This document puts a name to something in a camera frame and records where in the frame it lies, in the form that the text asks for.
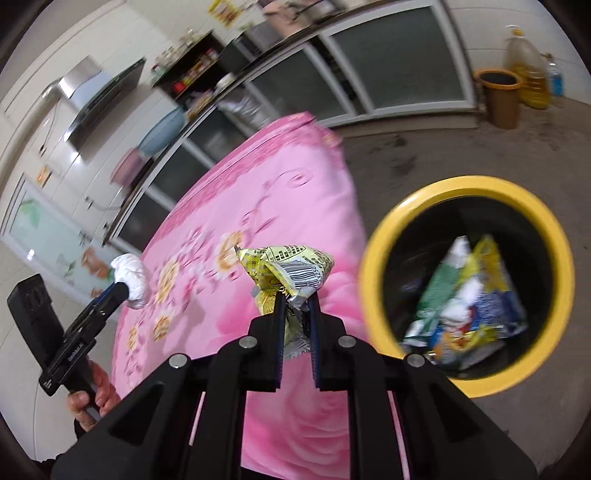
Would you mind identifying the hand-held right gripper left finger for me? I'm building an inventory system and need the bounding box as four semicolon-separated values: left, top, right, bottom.
51;293;284;480

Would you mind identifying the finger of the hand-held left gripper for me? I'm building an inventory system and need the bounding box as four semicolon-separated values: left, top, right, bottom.
81;287;131;344
69;281;122;337

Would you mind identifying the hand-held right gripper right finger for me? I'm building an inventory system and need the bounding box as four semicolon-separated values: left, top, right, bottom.
307;295;539;480

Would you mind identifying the white tissue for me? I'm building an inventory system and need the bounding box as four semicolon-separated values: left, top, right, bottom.
109;253;149;311

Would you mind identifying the yellow green snack packet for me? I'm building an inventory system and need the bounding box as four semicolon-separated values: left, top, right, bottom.
235;244;335;361

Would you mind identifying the green white packet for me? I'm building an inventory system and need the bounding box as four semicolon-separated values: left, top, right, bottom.
402;235;476;352

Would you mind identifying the yellow blue snack packet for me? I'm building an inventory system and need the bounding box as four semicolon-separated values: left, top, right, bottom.
427;234;528;370

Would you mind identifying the yellow rim trash bin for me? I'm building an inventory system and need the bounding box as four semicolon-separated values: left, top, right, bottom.
359;175;575;398

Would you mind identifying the person's left forearm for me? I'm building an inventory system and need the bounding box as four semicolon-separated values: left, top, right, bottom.
34;415;100;478

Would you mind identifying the person's left hand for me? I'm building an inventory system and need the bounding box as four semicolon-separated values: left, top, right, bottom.
66;360;122;432

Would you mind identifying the floral glass door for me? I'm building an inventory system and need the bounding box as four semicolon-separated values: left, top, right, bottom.
0;178;116;298

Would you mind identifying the pink plastic basin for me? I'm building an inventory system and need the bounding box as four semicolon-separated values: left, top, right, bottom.
111;148;155;188

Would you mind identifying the pink floral cloth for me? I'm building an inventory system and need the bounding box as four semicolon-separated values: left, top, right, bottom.
111;113;407;480

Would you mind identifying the blue plastic basin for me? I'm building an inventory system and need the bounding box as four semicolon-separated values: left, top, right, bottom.
139;107;188;158

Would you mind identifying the steel range hood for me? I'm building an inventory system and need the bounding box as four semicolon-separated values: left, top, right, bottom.
44;56;147;153

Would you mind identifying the clear plastic bag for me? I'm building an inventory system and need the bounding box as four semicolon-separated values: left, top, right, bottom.
217;90;273;130

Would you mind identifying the black spice shelf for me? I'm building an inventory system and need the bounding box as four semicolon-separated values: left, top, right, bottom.
152;30;227;100

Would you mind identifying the grey glass-door counter cabinet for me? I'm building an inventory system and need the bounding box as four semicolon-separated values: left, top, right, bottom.
104;0;478;245

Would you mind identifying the microwave oven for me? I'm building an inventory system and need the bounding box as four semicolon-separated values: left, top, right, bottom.
217;21;278;75

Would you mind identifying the brown plastic bucket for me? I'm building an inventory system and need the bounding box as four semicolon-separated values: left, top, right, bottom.
475;68;525;130

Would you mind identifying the pink kettle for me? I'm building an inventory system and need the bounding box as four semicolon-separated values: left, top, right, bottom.
263;0;301;26

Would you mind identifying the steel pot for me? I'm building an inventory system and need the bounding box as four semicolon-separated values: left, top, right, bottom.
295;0;349;14

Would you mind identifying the large cooking oil bottle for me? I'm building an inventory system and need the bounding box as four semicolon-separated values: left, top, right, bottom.
503;25;550;110

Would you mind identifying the clear water bottle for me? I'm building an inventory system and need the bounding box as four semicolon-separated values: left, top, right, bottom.
546;54;565;99

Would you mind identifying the yellow wall poster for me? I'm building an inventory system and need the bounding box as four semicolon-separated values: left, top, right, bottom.
208;0;243;31

